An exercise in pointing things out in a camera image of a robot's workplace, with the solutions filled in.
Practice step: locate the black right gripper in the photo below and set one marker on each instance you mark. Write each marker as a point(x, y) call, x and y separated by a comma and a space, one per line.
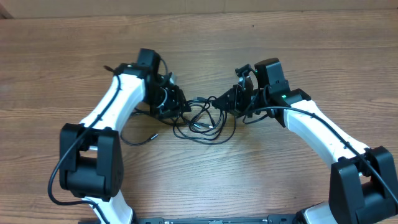
point(232, 96)

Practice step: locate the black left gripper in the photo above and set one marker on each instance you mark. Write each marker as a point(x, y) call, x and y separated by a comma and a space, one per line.
point(175, 103)

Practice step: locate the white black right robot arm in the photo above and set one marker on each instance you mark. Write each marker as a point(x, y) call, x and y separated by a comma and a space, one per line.
point(363, 180)

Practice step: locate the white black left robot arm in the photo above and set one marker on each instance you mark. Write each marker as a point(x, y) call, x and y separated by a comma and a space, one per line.
point(91, 163)

